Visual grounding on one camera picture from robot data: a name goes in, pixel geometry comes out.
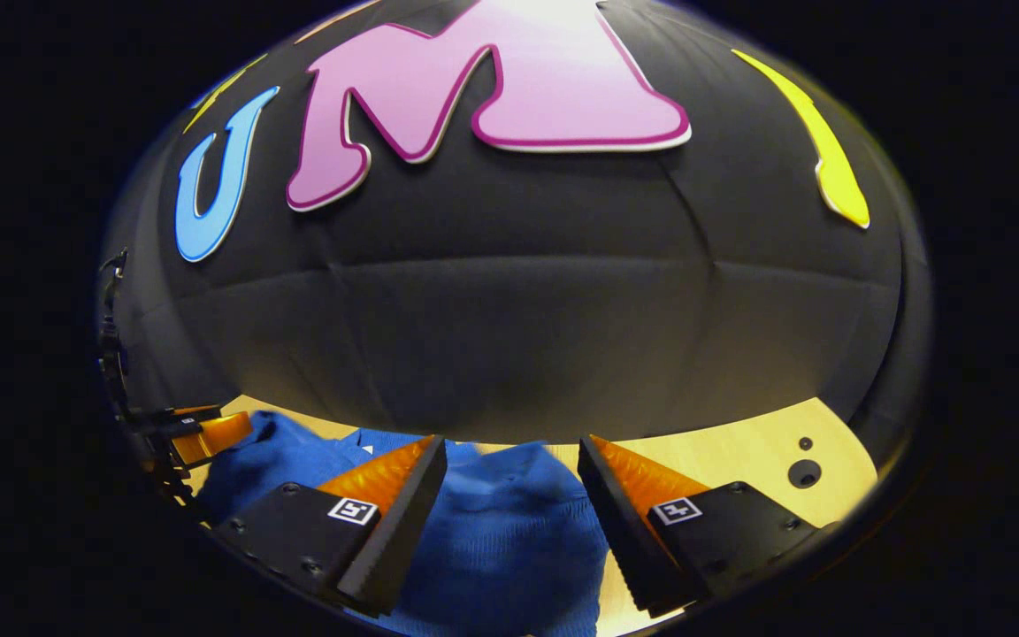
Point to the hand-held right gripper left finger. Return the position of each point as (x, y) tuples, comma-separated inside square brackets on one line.
[(403, 531)]

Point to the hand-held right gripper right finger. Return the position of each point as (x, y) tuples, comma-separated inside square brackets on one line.
[(616, 531)]

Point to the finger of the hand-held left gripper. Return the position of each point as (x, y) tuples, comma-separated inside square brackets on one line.
[(222, 433), (195, 410)]

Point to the blue knit garment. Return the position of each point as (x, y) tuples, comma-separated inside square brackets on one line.
[(509, 531)]

